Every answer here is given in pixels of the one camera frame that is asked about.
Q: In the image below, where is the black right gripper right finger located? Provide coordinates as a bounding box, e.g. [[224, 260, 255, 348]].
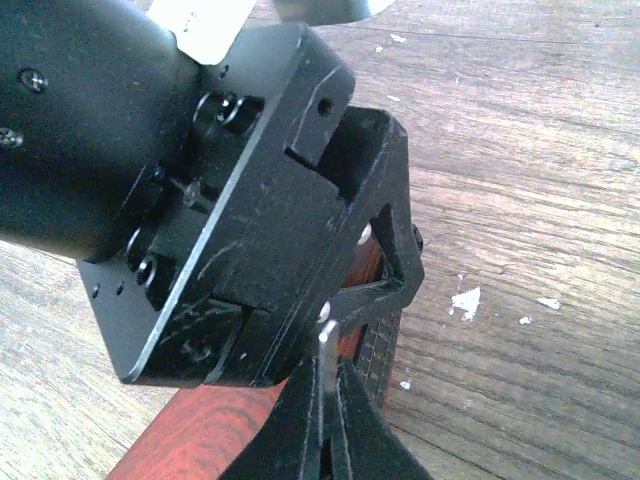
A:
[[330, 362, 432, 479]]

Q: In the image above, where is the red wooden metronome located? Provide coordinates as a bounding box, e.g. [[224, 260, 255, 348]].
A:
[[104, 224, 406, 480]]

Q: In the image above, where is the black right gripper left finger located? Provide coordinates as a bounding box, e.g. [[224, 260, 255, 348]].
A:
[[220, 360, 322, 479]]

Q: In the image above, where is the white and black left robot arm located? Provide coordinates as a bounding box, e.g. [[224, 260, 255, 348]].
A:
[[1, 1, 424, 387]]

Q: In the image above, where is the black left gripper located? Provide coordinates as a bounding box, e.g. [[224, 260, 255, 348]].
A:
[[79, 23, 424, 387]]

